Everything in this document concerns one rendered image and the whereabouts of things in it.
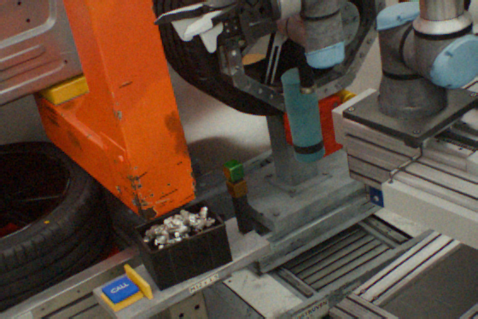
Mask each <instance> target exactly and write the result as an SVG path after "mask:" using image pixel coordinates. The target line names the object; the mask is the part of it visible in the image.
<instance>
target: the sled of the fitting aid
mask: <svg viewBox="0 0 478 319"><path fill-rule="evenodd" d="M382 208H383V207H379V206H377V205H375V204H373V203H371V202H370V200H367V199H366V194H365V188H361V189H359V190H357V191H356V192H355V193H353V194H350V195H348V196H346V197H345V198H344V199H342V200H338V201H337V202H335V203H334V204H332V205H331V206H326V207H325V208H324V209H323V210H321V211H319V212H317V213H313V214H312V215H311V216H310V217H307V218H306V219H303V220H301V221H299V222H298V223H296V224H294V225H292V226H290V227H288V228H286V229H285V230H283V231H281V232H279V233H277V234H276V233H274V231H271V230H269V229H268V228H267V227H266V226H265V225H263V224H262V223H260V222H259V221H258V220H256V219H254V218H253V217H251V219H252V224H253V227H254V230H255V233H257V234H258V235H260V236H261V237H262V238H264V239H266V240H267V241H268V242H269V243H270V246H271V252H269V253H268V254H266V255H265V256H264V257H261V258H258V259H256V260H255V261H254V262H252V263H249V264H247V265H246V266H247V267H248V268H249V269H250V270H252V271H253V272H254V273H255V274H256V275H257V276H262V275H263V274H264V273H266V272H268V271H269V270H271V269H275V268H276V267H277V266H278V265H280V264H282V263H285V262H287V261H288V260H290V259H291V258H293V257H296V256H298V255H299V254H300V253H302V252H304V251H306V250H308V249H310V248H312V247H313V246H315V245H317V244H319V243H320V242H322V241H325V240H326V239H327V238H330V237H331V236H333V235H335V234H337V233H338V232H342V230H344V229H346V228H348V227H349V226H352V225H354V224H355V223H356V222H358V221H360V220H362V219H364V218H367V217H368V216H369V215H370V214H372V213H376V212H377V211H379V210H381V209H382Z"/></svg>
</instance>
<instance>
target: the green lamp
mask: <svg viewBox="0 0 478 319"><path fill-rule="evenodd" d="M223 169H224V176H225V177H226V178H228V179H229V180H230V181H231V182H235V181H236V180H238V179H240V178H242V177H244V176H245V174H244V170H243V163H241V162H239V161H238V160H236V159H232V160H231V161H228V162H226V163H223Z"/></svg>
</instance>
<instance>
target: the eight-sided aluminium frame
mask: <svg viewBox="0 0 478 319"><path fill-rule="evenodd" d="M362 3H363V10H364V11H363V13H362V15H361V17H360V18H359V25H358V32H357V34H356V36H355V37H354V38H353V40H352V41H351V43H349V44H348V45H346V46H345V59H344V60H343V61H342V62H341V63H339V64H338V65H336V66H334V68H333V69H332V70H331V71H329V72H327V73H325V74H323V75H321V76H318V77H316V78H315V79H314V82H316V84H317V95H318V100H319V101H320V100H322V99H324V98H325V97H326V96H329V95H333V94H334V93H336V92H338V91H339V90H342V89H345V88H347V87H349V86H351V84H352V82H353V80H354V79H355V78H356V77H357V73H358V71H359V69H360V68H361V66H362V64H363V62H364V59H365V57H366V56H367V55H368V53H369V51H370V47H371V46H372V44H373V43H374V42H375V40H376V37H377V16H378V14H379V13H380V12H381V11H383V10H384V9H385V8H386V0H362ZM216 50H217V53H218V60H219V67H220V70H219V71H220V72H221V75H222V79H223V80H224V81H225V82H228V83H229V84H230V85H232V86H234V87H236V88H237V89H239V90H243V91H245V92H247V93H248V94H249V95H253V96H255V97H257V98H259V99H260V100H261V101H264V102H267V103H268V104H270V105H271V106H272V107H275V108H277V109H279V110H281V111H282V112H284V113H287V108H286V104H285V99H284V93H282V94H280V93H278V92H276V91H275V90H273V89H270V88H268V87H267V86H265V85H263V84H262V83H260V82H257V81H255V80H254V79H252V78H250V77H249V76H246V75H245V74H244V70H243V62H242V55H241V51H240V49H236V50H234V51H230V52H227V49H226V46H225V45H222V46H220V47H217V48H216Z"/></svg>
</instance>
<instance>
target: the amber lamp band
mask: <svg viewBox="0 0 478 319"><path fill-rule="evenodd" d="M226 186H227V189H228V193H229V194H230V195H232V196H233V197H234V198H236V199H237V198H239V197H241V196H243V195H244V194H247V193H248V186H247V182H246V180H244V179H243V181H242V182H239V183H237V184H232V183H231V182H229V181H226Z"/></svg>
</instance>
